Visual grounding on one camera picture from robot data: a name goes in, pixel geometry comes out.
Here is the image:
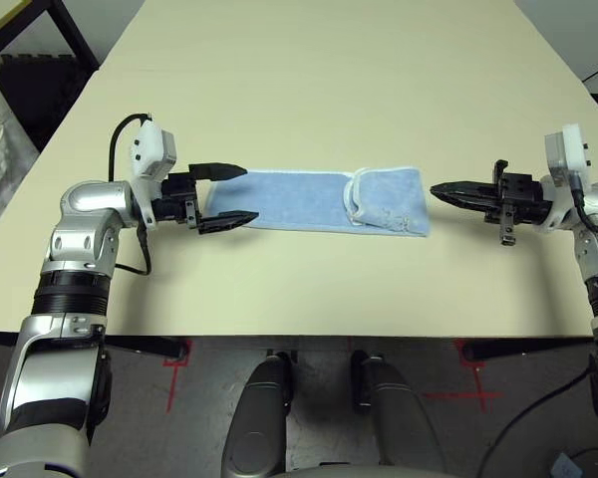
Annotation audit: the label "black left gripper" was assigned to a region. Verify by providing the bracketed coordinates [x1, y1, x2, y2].
[152, 160, 261, 237]

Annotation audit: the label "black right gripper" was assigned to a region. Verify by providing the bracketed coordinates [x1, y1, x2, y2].
[429, 158, 552, 247]

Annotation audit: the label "light blue terry towel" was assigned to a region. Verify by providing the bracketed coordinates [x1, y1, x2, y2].
[206, 166, 433, 238]

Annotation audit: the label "black table foot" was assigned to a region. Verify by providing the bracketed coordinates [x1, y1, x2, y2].
[102, 334, 189, 360]
[461, 338, 598, 360]

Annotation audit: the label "black foam floor mats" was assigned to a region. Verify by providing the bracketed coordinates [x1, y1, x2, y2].
[0, 52, 89, 153]

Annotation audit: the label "dark grey robot left leg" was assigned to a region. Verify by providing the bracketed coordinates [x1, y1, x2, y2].
[221, 351, 295, 478]

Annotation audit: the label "dark grey robot leg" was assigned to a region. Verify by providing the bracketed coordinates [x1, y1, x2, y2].
[221, 351, 295, 478]
[351, 350, 448, 478]

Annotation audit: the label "dark grey robot right leg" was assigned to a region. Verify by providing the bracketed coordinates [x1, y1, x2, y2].
[351, 350, 448, 478]

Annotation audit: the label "blue paper note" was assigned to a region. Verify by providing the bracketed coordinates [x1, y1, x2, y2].
[550, 451, 587, 478]

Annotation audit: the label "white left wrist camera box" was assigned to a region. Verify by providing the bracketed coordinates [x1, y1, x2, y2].
[128, 120, 179, 230]

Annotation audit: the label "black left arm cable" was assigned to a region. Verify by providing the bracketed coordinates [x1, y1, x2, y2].
[108, 113, 154, 277]

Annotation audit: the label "beige side table black frame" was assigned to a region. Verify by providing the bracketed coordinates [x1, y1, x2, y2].
[0, 0, 101, 76]

